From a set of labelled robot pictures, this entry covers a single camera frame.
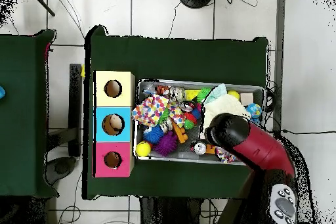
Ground polka dot colourful cloth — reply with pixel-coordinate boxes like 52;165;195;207
215;147;237;164
131;95;186;129

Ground cream yellow cloth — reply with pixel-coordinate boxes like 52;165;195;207
201;97;252;140

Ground clear shallow mesh bin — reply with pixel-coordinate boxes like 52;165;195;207
135;80;266;166

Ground wooden box with three holes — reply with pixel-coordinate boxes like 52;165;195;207
93;70;137;179

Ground blue spiky ball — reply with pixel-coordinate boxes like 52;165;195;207
143;125;165;145

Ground purple spiky ball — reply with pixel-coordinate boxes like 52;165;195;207
156;131;180;157

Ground yellow smiley ball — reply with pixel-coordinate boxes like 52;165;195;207
135;141;152;158

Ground plain yellow ball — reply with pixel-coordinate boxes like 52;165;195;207
227;90;242;101

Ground pale wooden block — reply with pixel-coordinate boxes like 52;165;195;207
240;93;255;106

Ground blue globe ball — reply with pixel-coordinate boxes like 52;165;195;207
245;102;263;120

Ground side table with green cloth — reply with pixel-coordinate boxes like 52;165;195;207
0;29;58;198

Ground black rod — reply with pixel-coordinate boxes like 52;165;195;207
27;0;56;17

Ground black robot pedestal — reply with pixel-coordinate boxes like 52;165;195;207
140;197;203;224

